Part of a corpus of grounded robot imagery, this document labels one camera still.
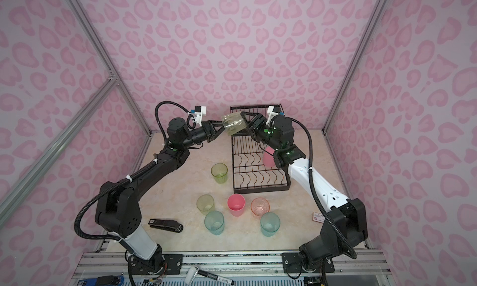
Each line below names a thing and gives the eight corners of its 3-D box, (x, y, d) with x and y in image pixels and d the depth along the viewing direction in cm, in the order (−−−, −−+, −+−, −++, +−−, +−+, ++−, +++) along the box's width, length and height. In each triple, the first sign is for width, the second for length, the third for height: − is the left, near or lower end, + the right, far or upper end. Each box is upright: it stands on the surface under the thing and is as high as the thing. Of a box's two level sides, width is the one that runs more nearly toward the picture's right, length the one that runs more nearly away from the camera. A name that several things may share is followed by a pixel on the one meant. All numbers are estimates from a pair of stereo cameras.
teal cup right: (261, 238, 81) (262, 231, 73) (260, 221, 86) (261, 212, 78) (278, 238, 81) (281, 231, 73) (276, 220, 86) (279, 212, 78)
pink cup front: (228, 218, 86) (226, 211, 79) (229, 202, 91) (228, 193, 84) (245, 218, 86) (245, 211, 79) (245, 201, 91) (245, 193, 84)
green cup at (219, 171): (213, 183, 98) (210, 175, 91) (214, 172, 103) (212, 163, 96) (227, 183, 98) (226, 174, 91) (228, 172, 103) (226, 163, 96)
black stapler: (151, 228, 85) (147, 224, 81) (156, 218, 88) (152, 214, 84) (181, 234, 83) (178, 230, 79) (185, 223, 86) (182, 220, 82)
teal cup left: (207, 235, 82) (203, 228, 74) (209, 219, 86) (205, 210, 78) (224, 235, 82) (222, 227, 74) (225, 219, 86) (223, 210, 78)
